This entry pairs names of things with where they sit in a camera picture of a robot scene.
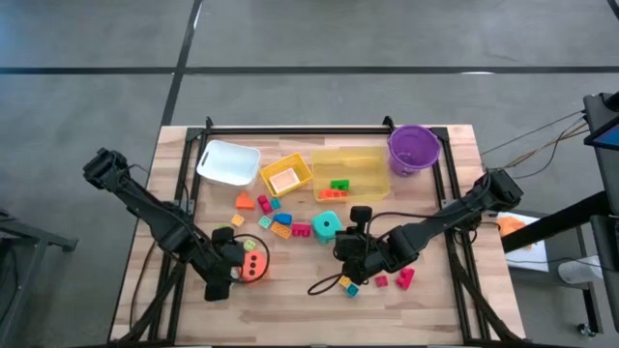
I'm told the orange crumpled object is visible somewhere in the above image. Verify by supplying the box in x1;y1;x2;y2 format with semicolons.
496;216;527;239

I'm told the yellow mesh basket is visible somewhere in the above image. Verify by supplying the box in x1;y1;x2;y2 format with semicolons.
259;152;314;198

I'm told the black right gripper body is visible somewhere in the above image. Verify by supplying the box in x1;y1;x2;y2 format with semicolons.
332;226;391;279

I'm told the thin cable bundle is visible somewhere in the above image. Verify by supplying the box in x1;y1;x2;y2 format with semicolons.
480;109;591;181

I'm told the teal foam die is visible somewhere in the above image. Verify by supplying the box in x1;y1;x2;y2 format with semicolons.
310;210;343;247

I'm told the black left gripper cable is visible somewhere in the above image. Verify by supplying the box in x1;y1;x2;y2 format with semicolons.
230;233;271;285

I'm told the white paper sheet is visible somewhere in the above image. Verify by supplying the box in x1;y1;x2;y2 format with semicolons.
496;211;550;274

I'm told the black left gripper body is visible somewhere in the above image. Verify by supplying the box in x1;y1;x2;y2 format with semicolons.
205;240;247;286

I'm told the white plastic bin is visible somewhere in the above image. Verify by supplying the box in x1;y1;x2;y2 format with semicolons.
195;139;262;188

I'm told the blue lit screen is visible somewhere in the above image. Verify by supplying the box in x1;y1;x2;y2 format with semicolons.
583;115;619;149

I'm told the translucent yellow bin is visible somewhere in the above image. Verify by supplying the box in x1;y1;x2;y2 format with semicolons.
310;146;392;203

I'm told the black diagonal stand bar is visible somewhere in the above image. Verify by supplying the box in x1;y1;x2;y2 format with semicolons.
501;190;619;254

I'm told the black workstation stand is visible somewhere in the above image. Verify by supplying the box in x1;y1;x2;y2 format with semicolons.
582;91;619;334

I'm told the white rounded object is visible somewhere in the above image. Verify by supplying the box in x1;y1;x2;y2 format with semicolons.
557;254;604;286

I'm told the grey metal table frame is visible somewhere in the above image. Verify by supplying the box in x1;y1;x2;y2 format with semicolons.
0;207;79;348

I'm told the orange foam die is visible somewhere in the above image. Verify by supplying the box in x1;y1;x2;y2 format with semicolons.
239;249;270;284

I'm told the purple monster bucket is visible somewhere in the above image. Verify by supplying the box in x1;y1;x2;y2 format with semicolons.
387;124;442;178

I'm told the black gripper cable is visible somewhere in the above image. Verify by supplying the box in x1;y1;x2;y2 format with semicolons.
307;272;345;297
230;233;271;285

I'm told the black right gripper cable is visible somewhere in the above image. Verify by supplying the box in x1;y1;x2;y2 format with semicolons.
307;272;345;297

